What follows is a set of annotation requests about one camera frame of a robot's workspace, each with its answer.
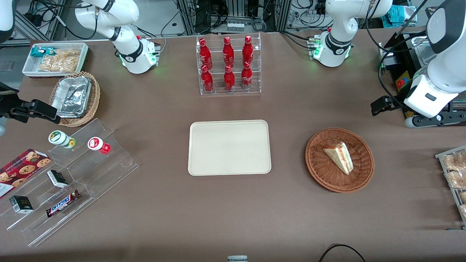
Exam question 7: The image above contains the clear bag of crackers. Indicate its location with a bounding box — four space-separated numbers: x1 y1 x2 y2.
38 49 81 72

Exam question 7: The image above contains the grey metal mounting bar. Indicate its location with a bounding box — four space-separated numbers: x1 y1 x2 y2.
405 102 466 128

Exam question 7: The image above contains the grey wire rack tray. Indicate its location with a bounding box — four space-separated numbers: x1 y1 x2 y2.
435 145 466 230

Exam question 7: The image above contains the white rectangular plastic bin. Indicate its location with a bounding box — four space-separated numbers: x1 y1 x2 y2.
22 42 89 78

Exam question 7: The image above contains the clear acrylic stepped display stand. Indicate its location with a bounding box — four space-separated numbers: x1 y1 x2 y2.
0 118 139 247

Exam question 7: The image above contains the silver aluminium foil tray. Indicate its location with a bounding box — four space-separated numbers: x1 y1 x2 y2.
51 76 92 118

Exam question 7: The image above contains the triangular sandwich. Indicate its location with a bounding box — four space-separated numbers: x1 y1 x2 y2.
323 142 354 175

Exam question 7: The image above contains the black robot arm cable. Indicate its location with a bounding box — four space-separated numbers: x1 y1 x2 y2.
366 0 431 108

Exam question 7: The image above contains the round brown wicker basket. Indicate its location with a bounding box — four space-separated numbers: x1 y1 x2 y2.
305 127 375 193

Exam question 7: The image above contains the teal snack packet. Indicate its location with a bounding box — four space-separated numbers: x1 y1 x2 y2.
30 46 58 58

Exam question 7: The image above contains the cream rectangular plastic tray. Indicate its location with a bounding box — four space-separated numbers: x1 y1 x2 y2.
188 120 272 176

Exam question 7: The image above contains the green lid yogurt cup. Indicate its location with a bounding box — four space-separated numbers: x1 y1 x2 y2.
48 130 76 149

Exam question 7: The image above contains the bagged bread roll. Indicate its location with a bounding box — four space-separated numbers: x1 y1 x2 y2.
445 170 466 189
442 151 466 172

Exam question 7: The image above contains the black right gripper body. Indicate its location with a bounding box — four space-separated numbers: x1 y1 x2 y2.
0 82 21 126

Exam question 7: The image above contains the oval tan wicker basket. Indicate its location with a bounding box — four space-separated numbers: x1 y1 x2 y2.
49 71 101 127

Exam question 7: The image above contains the small black and white box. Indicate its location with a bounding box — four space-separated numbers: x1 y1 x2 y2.
47 169 69 188
9 195 34 214

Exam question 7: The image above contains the Snickers chocolate bar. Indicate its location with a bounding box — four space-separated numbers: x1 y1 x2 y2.
46 189 82 218

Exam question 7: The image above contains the red cola bottle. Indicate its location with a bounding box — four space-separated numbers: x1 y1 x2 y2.
241 61 253 90
224 65 236 92
201 65 214 92
199 38 213 70
242 35 254 67
222 36 235 68

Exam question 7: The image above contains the red chocolate chip cookie box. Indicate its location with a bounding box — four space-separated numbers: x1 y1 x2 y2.
0 148 52 199

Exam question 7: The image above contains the clear acrylic bottle rack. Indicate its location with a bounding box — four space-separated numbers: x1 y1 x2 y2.
196 33 262 96

